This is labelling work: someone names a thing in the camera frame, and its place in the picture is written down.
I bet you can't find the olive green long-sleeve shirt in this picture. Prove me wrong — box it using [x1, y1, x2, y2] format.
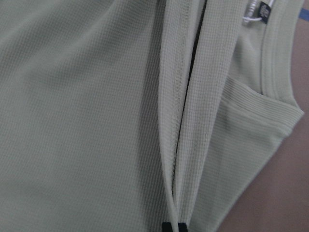
[0, 0, 303, 232]

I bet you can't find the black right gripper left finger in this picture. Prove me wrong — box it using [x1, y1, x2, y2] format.
[161, 222, 172, 232]

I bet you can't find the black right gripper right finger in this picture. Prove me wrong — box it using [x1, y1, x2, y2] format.
[178, 222, 188, 232]

